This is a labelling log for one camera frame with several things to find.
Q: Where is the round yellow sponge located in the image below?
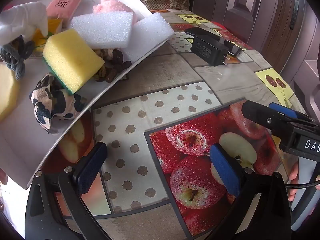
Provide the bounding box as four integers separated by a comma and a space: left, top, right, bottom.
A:
0, 62, 21, 122

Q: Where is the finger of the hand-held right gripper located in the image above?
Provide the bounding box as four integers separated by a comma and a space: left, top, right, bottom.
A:
241, 100, 295, 133
269, 102, 316, 128

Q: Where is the white foam block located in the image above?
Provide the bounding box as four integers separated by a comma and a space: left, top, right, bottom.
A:
69, 12, 134, 49
122, 14, 175, 63

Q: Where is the person's right hand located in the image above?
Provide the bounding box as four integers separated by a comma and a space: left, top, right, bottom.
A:
287, 161, 300, 203

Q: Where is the brown wooden door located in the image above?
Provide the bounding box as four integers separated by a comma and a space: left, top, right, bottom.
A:
187, 0, 320, 120

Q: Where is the pink fluffy ball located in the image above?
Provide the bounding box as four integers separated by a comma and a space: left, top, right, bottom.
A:
92, 0, 137, 23

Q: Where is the black phone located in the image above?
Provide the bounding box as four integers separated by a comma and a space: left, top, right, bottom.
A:
185, 27, 242, 56

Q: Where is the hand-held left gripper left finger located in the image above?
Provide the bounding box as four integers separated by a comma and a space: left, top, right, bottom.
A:
24, 141, 110, 240

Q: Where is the pink tissue pack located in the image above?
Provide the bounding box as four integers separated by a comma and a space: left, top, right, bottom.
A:
46, 0, 85, 20

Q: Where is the grey scrunchie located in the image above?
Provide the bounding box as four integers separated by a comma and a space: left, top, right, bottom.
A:
0, 36, 35, 80

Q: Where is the black cable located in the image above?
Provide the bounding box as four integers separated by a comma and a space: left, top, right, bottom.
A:
285, 181, 320, 190

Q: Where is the leopard print cloth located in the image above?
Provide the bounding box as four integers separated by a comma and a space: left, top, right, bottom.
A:
29, 73, 87, 133

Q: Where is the yellow green sponge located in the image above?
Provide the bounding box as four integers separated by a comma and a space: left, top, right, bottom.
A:
42, 29, 105, 95

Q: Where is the white tray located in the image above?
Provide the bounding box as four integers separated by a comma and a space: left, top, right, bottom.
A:
0, 0, 175, 190

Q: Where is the dark door handle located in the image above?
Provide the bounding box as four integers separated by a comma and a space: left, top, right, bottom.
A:
290, 0, 300, 30

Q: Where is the black power adapter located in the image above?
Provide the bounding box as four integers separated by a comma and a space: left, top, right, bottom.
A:
191, 34, 232, 67

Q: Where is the brown scrunchie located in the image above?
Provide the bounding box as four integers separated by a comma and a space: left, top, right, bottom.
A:
91, 49, 132, 83

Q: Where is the white sock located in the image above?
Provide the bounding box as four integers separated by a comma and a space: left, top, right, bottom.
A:
0, 2, 48, 46

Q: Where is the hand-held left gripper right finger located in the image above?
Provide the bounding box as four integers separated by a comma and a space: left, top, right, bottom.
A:
200, 144, 293, 240

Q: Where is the plaid cloth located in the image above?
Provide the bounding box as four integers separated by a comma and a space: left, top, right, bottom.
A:
131, 0, 190, 11

